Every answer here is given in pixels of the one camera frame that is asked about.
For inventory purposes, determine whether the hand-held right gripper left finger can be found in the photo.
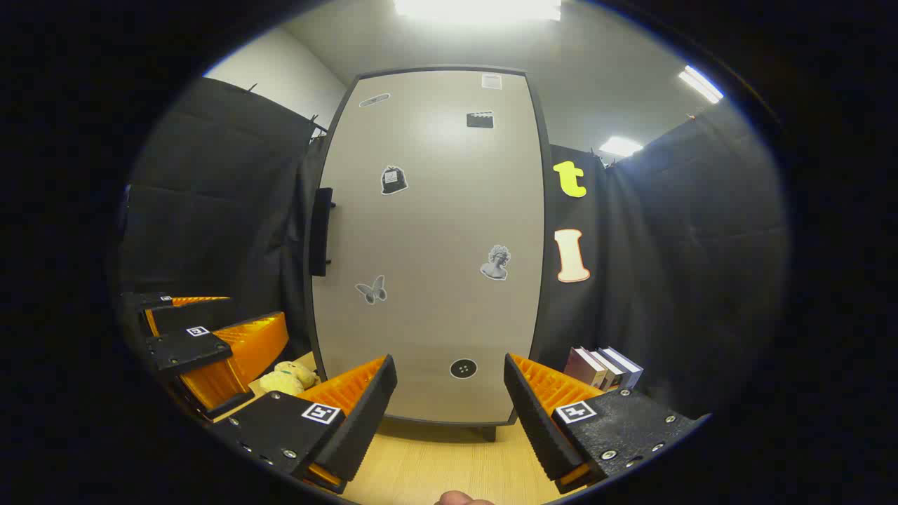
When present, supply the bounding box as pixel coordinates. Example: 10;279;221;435
210;354;398;495

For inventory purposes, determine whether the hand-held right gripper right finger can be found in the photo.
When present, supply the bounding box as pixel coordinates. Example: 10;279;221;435
504;353;709;495

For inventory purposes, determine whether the dark grey cabinet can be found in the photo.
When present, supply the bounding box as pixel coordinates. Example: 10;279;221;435
303;65;555;443

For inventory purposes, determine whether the black cabinet door handle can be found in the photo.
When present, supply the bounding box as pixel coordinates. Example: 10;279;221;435
310;187;336;278

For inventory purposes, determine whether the white spine book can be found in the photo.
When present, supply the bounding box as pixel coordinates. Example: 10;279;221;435
586;349;625;390

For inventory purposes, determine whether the cream plush toy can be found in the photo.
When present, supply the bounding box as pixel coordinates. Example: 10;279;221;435
260;361;318;396

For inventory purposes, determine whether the blue grey book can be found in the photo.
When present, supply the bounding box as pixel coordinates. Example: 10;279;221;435
600;346;643;390

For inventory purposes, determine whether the black backdrop cloth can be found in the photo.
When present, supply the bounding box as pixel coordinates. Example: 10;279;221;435
116;76;792;422

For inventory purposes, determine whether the small ceiling light panel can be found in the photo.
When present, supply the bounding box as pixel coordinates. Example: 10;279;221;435
598;136;643;158

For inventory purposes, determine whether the double strip ceiling light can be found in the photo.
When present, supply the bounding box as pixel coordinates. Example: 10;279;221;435
678;65;724;104

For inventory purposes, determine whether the large ceiling light panel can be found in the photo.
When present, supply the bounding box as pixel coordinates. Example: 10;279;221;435
393;0;562;22

